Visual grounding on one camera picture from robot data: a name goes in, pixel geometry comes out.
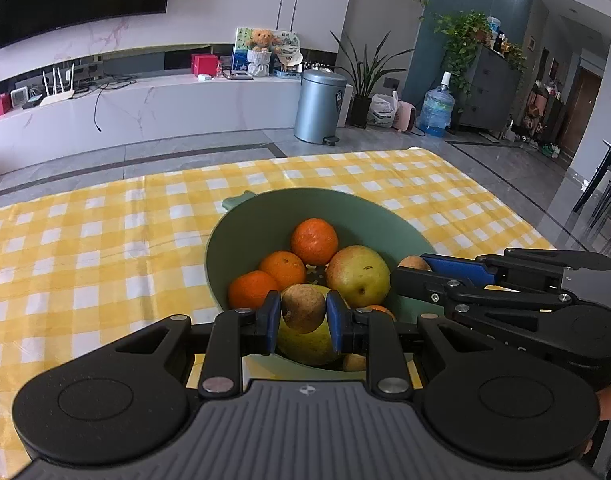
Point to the green colander bowl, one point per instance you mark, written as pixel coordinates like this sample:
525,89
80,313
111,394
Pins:
255,230

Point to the orange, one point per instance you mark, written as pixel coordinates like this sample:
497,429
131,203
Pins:
380,311
314,241
283,270
251,291

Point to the yellow checked tablecloth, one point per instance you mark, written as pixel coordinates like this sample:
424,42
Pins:
85,260

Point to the round decorated fan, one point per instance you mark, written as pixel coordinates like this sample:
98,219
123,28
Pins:
288,50

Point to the small white desk device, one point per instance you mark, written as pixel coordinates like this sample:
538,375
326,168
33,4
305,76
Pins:
19,98

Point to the white plastic bag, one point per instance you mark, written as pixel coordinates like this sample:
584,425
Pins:
382,112

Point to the blue-green picture board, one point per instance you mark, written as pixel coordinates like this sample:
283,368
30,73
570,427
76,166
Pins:
240,50

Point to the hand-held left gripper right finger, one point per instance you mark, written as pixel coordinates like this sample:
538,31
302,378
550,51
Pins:
338,322

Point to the grey pedal trash can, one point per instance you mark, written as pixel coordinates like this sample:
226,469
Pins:
318,105

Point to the green ivy plant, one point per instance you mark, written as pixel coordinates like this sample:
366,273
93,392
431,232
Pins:
460,35

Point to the teddy bear in wrap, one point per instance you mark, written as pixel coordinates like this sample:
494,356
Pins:
261,52

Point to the pink small appliance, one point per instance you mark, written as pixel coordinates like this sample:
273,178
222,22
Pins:
404,116

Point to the grey drawer cabinet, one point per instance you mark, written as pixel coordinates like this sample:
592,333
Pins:
490,90

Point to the long-leaf potted plant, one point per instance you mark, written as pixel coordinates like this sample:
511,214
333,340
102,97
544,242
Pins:
360,110

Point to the white router with antennas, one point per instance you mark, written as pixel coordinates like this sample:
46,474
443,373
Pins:
58,97

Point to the brown kiwi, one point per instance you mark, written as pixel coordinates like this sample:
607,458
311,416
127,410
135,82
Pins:
355,363
303,308
413,263

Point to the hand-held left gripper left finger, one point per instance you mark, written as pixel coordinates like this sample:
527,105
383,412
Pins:
271,322

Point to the black dining chair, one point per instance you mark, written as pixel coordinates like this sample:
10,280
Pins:
605,185

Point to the blue water jug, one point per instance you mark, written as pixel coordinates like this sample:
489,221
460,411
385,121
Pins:
435,112

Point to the red-yellow apple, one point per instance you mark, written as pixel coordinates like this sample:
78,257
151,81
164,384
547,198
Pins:
358,275

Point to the red box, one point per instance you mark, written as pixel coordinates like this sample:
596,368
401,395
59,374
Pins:
204,64

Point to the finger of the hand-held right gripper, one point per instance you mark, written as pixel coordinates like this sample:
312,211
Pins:
415,282
463,267

